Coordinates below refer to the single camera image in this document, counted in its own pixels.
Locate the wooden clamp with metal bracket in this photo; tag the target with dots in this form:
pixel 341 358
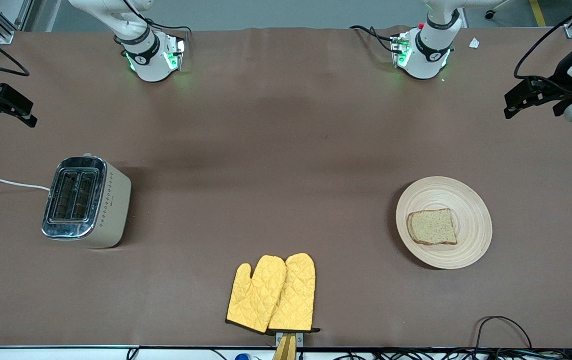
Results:
pixel 286 347

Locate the brown table cover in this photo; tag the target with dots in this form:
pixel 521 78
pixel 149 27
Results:
pixel 286 125

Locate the robot left gripper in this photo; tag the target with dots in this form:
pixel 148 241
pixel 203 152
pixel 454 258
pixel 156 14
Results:
pixel 561 83

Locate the yellow quilted oven mitt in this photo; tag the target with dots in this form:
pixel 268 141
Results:
pixel 256 295
pixel 298 295

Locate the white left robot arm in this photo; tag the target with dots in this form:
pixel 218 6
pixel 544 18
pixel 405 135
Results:
pixel 430 50

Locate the beige chrome two-slot toaster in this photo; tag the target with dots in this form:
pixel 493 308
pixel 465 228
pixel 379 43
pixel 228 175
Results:
pixel 108 210

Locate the brown bread slice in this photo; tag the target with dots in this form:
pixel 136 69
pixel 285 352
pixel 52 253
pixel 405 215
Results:
pixel 433 227

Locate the small blue cap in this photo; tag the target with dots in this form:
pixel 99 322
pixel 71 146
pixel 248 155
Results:
pixel 242 357

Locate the small white paper scrap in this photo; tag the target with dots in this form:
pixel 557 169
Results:
pixel 474 43

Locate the round wooden plate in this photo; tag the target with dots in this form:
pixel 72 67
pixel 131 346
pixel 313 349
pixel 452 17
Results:
pixel 470 200

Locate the black caster wheel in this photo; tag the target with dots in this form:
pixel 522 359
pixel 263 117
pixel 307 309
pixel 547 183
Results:
pixel 489 14

